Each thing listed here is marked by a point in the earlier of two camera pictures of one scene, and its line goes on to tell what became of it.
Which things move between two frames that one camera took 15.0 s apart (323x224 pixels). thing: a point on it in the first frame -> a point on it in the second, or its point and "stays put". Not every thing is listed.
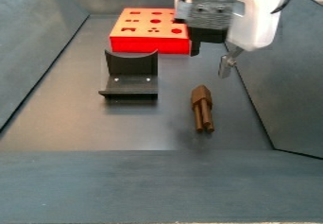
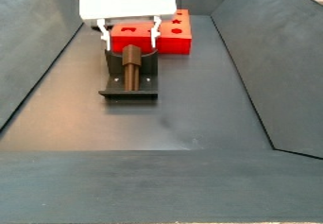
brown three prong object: [201, 101] -> [131, 62]
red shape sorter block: [150, 29] stays put
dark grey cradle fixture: [133, 77] stays put
